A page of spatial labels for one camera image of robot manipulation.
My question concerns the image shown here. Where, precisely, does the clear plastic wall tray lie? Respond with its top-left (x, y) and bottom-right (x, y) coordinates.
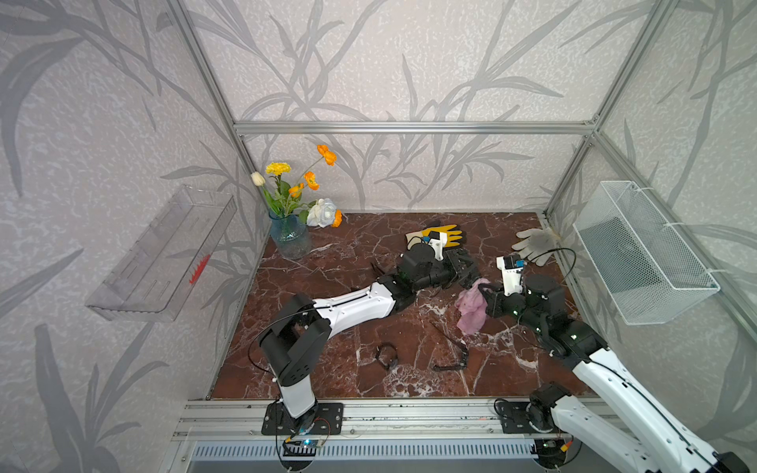
top-left (85, 184), bottom-right (238, 322)

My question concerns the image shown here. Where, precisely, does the aluminium frame crossbar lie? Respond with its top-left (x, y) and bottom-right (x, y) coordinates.
top-left (234, 121), bottom-right (593, 136)

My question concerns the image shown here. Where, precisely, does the white knit glove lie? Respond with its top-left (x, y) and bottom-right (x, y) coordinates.
top-left (512, 229), bottom-right (561, 267)

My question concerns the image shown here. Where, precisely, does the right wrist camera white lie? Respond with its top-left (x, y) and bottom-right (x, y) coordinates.
top-left (496, 252), bottom-right (526, 297)

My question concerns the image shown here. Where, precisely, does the blue glass vase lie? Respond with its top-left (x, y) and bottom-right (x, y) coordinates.
top-left (269, 213), bottom-right (311, 260)

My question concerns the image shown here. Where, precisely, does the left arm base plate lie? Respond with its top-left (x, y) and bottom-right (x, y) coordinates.
top-left (261, 401), bottom-right (345, 437)

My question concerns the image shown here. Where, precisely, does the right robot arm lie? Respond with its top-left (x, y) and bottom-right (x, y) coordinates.
top-left (478, 275), bottom-right (749, 472)

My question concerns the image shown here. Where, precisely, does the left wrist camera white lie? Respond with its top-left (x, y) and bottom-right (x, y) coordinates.
top-left (421, 231), bottom-right (447, 261)

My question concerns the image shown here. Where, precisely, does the circuit board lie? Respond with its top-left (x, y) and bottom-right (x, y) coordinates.
top-left (532, 439), bottom-right (581, 472)
top-left (282, 438), bottom-right (321, 457)

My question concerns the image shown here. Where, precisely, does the yellow black work glove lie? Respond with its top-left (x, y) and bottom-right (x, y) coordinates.
top-left (405, 225), bottom-right (466, 250)

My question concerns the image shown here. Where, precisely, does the right circuit board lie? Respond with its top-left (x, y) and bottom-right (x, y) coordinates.
top-left (532, 439), bottom-right (581, 472)

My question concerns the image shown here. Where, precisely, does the black watch curled strap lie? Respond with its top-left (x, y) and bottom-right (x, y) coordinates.
top-left (375, 342), bottom-right (401, 372)

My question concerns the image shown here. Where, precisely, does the pink fluffy cloth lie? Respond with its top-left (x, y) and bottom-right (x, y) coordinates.
top-left (455, 278), bottom-right (490, 335)

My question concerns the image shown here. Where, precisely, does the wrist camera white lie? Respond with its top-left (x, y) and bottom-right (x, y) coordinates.
top-left (496, 252), bottom-right (526, 297)
top-left (421, 231), bottom-right (447, 261)

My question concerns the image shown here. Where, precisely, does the artificial flower bouquet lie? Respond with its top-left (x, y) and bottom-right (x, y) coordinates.
top-left (250, 145), bottom-right (344, 228)

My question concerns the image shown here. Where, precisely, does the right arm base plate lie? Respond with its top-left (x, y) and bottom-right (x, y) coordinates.
top-left (494, 396), bottom-right (574, 439)

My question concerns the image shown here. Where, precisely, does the white wire mesh basket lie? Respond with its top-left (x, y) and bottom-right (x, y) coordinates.
top-left (574, 181), bottom-right (721, 325)

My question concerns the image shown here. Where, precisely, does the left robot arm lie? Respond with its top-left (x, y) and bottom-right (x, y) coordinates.
top-left (257, 244), bottom-right (480, 421)

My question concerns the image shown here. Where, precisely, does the left circuit board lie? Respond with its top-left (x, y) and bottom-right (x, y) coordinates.
top-left (282, 438), bottom-right (321, 457)

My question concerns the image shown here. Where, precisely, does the aluminium front rail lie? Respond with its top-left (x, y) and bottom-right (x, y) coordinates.
top-left (171, 397), bottom-right (575, 441)

